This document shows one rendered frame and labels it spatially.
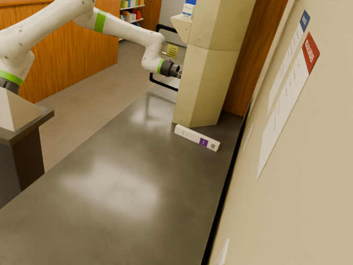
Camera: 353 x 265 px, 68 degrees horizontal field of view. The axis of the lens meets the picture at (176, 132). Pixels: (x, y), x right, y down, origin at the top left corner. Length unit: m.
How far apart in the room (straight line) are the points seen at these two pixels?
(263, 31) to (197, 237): 1.19
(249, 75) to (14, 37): 1.27
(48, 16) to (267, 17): 1.13
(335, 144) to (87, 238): 0.84
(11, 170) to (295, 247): 1.53
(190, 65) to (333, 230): 1.25
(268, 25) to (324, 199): 1.49
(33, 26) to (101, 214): 0.86
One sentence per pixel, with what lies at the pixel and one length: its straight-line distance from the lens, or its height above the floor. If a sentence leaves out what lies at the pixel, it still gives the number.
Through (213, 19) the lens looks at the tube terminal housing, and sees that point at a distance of 1.33.
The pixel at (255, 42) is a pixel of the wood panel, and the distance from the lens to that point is 1.70.
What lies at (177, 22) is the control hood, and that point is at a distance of 1.38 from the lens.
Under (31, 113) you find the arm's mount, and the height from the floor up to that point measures 0.98.
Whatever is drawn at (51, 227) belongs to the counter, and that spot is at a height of 0.94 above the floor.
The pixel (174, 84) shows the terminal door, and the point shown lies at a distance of 1.83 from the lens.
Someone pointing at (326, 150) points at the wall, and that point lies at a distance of 0.28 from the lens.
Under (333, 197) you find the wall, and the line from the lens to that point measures 0.23.
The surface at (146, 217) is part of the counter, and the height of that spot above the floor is 0.94.
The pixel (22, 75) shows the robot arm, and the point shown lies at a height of 1.14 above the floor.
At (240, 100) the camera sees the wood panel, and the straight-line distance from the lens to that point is 1.81.
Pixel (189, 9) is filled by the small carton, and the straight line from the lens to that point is 1.45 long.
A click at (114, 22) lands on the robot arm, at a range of 1.59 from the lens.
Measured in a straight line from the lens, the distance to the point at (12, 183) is 1.74.
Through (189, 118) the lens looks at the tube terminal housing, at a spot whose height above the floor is 1.00.
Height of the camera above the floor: 1.76
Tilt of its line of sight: 33 degrees down
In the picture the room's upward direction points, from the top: 12 degrees clockwise
